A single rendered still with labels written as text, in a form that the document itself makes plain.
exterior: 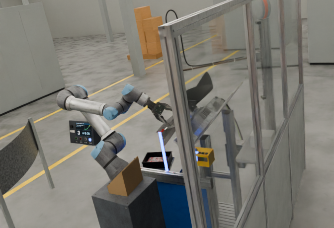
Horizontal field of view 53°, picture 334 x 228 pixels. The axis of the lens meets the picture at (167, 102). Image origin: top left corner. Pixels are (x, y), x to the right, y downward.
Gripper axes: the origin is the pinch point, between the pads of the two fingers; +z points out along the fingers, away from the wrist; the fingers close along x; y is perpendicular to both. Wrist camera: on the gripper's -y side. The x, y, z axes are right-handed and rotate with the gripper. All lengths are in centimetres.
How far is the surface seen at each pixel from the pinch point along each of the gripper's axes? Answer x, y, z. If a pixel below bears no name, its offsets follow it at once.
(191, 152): -12, 95, -6
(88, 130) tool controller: -39, -67, -41
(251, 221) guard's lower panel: -27, 32, 61
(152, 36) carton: 237, -840, -37
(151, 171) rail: -40, -47, 16
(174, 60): 9, 106, -28
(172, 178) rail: -35, -37, 30
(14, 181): -127, -149, -77
